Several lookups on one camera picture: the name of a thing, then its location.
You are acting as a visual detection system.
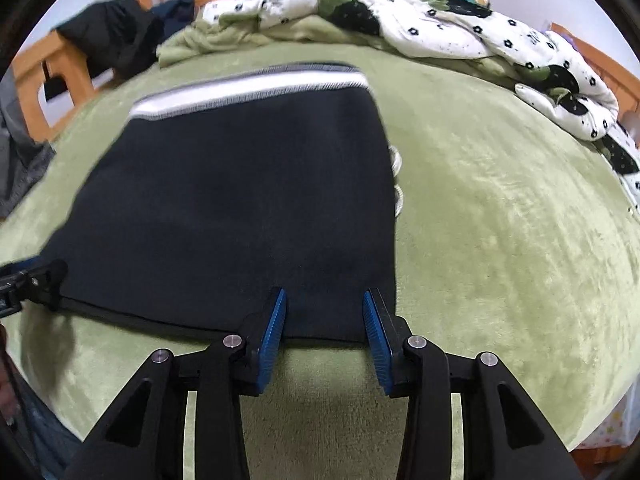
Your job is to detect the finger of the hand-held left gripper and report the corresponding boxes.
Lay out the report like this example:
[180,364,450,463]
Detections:
[0,258,69,317]

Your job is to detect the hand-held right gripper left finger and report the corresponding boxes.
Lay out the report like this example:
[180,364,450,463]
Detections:
[64,287,288,480]

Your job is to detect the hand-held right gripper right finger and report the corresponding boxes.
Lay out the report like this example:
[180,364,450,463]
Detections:
[362,288,584,480]

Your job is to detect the green fleece blanket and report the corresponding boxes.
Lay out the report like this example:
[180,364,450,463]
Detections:
[0,14,640,480]

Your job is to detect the black pants with white stripes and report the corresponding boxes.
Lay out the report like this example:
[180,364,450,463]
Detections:
[42,62,407,344]

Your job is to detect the black jacket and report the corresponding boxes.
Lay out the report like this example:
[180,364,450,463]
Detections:
[57,0,164,82]

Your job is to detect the floral bed sheet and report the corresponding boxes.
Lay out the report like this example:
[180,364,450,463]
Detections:
[579,394,632,452]

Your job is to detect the wooden bed frame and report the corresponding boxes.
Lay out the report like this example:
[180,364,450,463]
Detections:
[12,0,640,143]

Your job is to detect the dark blue garment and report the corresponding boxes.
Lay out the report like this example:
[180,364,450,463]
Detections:
[150,0,199,39]

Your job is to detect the grey jeans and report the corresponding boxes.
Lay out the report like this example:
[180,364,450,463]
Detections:
[0,74,57,217]

